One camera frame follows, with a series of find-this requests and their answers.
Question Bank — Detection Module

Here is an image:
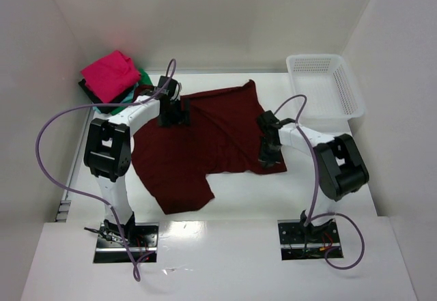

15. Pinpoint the pink folded t shirt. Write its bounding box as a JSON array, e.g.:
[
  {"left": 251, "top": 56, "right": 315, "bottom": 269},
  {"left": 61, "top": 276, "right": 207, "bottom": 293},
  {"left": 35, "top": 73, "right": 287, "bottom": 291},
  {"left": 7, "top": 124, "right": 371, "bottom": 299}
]
[{"left": 81, "top": 51, "right": 141, "bottom": 103}]

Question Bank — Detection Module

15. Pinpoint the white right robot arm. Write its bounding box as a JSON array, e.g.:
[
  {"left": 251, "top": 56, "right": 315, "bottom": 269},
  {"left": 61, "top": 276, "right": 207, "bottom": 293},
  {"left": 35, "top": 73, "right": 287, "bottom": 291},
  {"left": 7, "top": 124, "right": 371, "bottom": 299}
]
[{"left": 257, "top": 111, "right": 369, "bottom": 239}]

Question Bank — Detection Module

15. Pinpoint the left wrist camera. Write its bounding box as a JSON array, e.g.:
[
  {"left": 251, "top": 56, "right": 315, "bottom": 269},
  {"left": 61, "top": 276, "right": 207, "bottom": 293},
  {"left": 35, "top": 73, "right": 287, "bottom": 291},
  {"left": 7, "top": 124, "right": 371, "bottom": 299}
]
[{"left": 151, "top": 86, "right": 170, "bottom": 95}]

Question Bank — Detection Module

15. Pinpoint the black folded t shirt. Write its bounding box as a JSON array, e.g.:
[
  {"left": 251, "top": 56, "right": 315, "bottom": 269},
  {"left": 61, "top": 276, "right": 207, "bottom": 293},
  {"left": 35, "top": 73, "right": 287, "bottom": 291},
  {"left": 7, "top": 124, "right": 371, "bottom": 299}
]
[{"left": 77, "top": 78, "right": 136, "bottom": 115}]

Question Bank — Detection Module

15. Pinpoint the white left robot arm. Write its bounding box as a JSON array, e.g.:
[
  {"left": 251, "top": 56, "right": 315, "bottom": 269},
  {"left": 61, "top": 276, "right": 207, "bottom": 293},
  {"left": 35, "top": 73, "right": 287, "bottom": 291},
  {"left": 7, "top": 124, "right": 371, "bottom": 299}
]
[{"left": 84, "top": 76, "right": 190, "bottom": 242}]

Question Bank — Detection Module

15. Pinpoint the dark red t shirt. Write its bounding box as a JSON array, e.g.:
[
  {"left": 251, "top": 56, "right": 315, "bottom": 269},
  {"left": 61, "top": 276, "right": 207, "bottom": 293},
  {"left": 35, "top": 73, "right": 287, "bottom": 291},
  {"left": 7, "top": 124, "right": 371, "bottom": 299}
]
[{"left": 132, "top": 80, "right": 287, "bottom": 214}]

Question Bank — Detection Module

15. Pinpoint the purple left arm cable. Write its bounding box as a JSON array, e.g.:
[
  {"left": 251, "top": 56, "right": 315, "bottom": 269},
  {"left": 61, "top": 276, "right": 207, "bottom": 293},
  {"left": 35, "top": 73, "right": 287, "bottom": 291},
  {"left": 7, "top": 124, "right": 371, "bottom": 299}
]
[{"left": 36, "top": 58, "right": 178, "bottom": 283}]

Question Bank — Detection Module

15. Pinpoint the light blue folded t shirt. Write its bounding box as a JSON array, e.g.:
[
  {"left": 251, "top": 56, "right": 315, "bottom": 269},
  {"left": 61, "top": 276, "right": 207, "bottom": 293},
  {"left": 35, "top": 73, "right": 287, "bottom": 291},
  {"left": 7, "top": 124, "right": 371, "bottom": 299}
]
[{"left": 93, "top": 85, "right": 138, "bottom": 115}]

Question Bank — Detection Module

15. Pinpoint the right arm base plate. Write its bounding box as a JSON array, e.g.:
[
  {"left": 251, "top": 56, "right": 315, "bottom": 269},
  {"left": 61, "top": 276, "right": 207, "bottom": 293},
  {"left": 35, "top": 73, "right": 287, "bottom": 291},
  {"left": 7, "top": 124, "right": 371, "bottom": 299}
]
[{"left": 277, "top": 220, "right": 343, "bottom": 261}]

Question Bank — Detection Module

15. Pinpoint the white plastic basket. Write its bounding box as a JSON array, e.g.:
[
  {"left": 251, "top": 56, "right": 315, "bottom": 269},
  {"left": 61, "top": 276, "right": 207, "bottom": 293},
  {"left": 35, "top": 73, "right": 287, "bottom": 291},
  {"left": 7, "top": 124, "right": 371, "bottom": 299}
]
[{"left": 286, "top": 54, "right": 365, "bottom": 121}]

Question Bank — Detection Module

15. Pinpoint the green folded t shirt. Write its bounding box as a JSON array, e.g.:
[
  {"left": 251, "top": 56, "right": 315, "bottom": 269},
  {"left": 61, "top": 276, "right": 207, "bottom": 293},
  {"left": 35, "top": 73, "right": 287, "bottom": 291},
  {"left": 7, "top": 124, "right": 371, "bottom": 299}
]
[{"left": 110, "top": 68, "right": 152, "bottom": 115}]

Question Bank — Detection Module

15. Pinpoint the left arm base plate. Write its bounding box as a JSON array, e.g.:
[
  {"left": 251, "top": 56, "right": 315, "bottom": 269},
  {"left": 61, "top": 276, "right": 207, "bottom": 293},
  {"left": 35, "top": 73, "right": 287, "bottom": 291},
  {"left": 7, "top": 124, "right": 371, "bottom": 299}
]
[{"left": 91, "top": 223, "right": 159, "bottom": 263}]

